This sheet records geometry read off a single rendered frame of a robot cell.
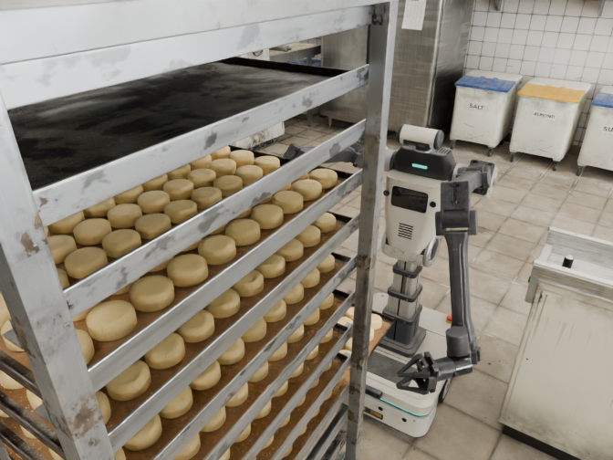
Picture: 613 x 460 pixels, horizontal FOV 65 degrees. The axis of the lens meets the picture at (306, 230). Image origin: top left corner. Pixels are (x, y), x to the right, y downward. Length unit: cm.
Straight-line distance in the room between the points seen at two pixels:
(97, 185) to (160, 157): 7
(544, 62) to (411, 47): 143
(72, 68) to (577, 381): 199
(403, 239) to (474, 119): 357
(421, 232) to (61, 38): 169
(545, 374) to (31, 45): 203
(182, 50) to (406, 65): 491
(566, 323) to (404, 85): 381
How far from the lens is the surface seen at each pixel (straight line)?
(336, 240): 84
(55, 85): 40
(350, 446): 135
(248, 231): 68
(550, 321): 200
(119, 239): 70
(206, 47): 50
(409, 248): 199
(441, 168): 190
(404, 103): 541
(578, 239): 215
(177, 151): 48
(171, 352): 63
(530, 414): 231
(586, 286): 191
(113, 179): 44
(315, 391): 108
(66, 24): 37
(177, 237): 51
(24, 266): 38
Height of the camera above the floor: 184
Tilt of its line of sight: 30 degrees down
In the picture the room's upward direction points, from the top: straight up
